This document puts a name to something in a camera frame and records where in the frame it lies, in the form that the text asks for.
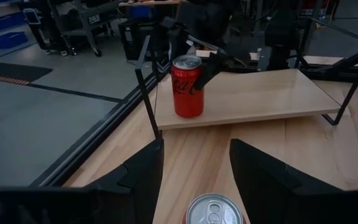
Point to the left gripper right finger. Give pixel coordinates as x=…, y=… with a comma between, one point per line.
x=266, y=193

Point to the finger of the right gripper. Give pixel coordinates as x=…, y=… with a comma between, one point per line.
x=177, y=37
x=213, y=71

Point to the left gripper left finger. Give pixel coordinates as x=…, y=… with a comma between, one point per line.
x=135, y=186

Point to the red Coca-Cola can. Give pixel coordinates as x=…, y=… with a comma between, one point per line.
x=187, y=93

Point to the red Fanta strawberry can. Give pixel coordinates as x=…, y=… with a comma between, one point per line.
x=213, y=211

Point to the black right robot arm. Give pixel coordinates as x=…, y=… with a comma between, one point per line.
x=280, y=37

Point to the grey metal cart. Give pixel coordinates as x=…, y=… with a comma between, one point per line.
x=85, y=25

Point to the tablet device on stand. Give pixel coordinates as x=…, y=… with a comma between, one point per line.
x=32, y=16

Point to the black floor mat hazard edge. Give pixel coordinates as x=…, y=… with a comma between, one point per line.
x=14, y=71

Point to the blue storage bin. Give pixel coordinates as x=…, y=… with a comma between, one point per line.
x=2, y=23
x=9, y=40

